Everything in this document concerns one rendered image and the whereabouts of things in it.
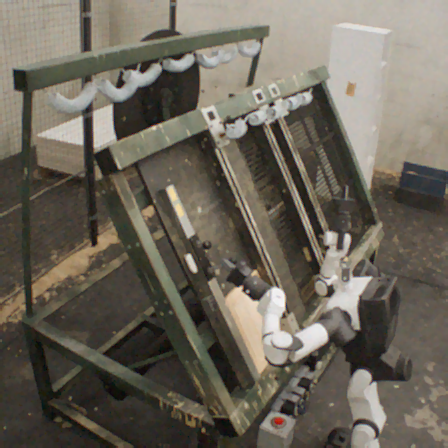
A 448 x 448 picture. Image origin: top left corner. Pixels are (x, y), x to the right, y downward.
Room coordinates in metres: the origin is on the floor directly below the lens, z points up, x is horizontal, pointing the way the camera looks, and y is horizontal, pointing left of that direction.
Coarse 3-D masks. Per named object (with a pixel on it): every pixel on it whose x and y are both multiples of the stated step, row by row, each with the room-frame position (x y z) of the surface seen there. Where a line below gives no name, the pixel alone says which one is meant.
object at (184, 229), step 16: (160, 192) 1.96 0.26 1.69; (176, 192) 1.98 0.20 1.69; (176, 208) 1.93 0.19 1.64; (176, 224) 1.92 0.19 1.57; (192, 256) 1.88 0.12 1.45; (208, 288) 1.84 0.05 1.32; (224, 304) 1.84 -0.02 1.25; (224, 320) 1.80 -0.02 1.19; (240, 336) 1.80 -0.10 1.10; (240, 352) 1.75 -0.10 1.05; (256, 368) 1.76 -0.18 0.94
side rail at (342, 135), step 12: (324, 84) 3.63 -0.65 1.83; (324, 96) 3.59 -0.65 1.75; (324, 108) 3.59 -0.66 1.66; (336, 108) 3.61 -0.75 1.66; (324, 120) 3.58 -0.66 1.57; (336, 120) 3.54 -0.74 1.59; (336, 132) 3.53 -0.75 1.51; (336, 144) 3.53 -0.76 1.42; (348, 144) 3.50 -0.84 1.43; (348, 156) 3.48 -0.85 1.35; (360, 168) 3.50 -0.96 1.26; (360, 180) 3.42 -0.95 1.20; (360, 192) 3.41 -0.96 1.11; (360, 204) 3.41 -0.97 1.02; (372, 204) 3.41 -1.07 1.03; (372, 216) 3.35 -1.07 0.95
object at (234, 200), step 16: (240, 128) 2.23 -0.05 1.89; (208, 144) 2.28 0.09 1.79; (224, 144) 2.27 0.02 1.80; (208, 160) 2.27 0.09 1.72; (224, 160) 2.28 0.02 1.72; (224, 176) 2.23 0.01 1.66; (224, 192) 2.23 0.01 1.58; (240, 192) 2.24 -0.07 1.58; (240, 208) 2.19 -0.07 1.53; (240, 224) 2.19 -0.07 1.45; (256, 240) 2.16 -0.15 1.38; (256, 256) 2.14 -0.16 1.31; (272, 272) 2.14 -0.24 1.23; (288, 304) 2.10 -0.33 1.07; (288, 320) 2.04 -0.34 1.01
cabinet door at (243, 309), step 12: (240, 288) 1.99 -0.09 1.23; (228, 300) 1.89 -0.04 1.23; (240, 300) 1.95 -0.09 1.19; (240, 312) 1.91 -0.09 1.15; (252, 312) 1.96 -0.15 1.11; (240, 324) 1.86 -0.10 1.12; (252, 324) 1.92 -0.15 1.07; (252, 336) 1.88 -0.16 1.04; (252, 348) 1.84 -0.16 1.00; (264, 360) 1.85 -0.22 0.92
